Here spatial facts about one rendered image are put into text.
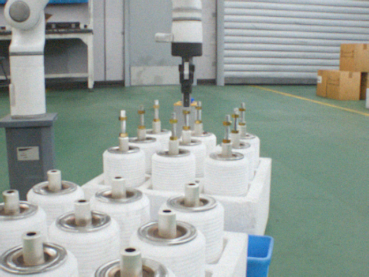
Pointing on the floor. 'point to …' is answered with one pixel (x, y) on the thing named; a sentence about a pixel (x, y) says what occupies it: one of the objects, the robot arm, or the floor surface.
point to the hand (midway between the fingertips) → (186, 101)
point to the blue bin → (259, 255)
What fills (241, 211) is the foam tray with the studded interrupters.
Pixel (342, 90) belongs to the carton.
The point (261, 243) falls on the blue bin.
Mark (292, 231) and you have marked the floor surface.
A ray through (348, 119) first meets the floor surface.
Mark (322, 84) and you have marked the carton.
